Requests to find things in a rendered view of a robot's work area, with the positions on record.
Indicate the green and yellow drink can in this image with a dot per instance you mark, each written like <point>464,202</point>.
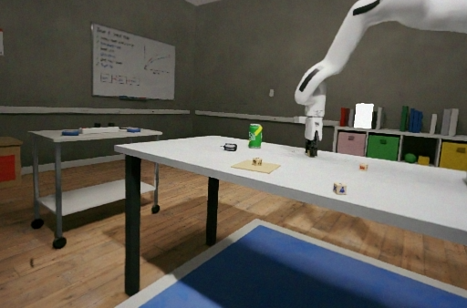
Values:
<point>255,136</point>

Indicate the tan square mat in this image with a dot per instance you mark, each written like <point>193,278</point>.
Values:
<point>248,165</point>

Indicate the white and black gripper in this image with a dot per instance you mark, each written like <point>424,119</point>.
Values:
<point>313,131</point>

